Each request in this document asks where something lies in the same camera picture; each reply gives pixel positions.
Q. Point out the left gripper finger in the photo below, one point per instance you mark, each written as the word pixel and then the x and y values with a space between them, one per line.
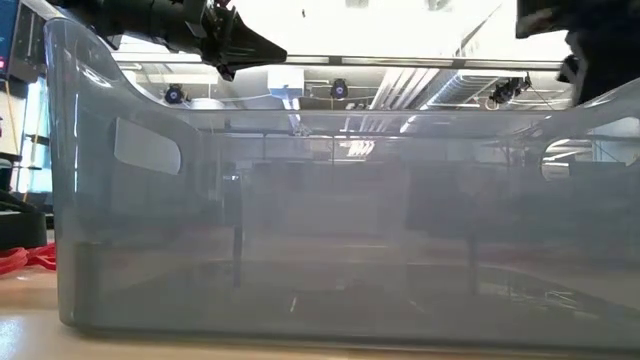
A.
pixel 250 45

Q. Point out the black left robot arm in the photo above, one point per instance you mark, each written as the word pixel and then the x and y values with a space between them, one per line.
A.
pixel 125 17

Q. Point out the white hanging box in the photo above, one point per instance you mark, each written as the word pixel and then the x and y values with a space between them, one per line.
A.
pixel 286 80

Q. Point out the grey translucent plastic basket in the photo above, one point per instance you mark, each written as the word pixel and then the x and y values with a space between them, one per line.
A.
pixel 350 225

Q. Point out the black round hanging camera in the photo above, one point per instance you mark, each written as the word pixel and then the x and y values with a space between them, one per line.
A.
pixel 339 89
pixel 174 94

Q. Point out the black hanging camera rig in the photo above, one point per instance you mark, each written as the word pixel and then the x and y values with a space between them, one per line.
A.
pixel 507 90

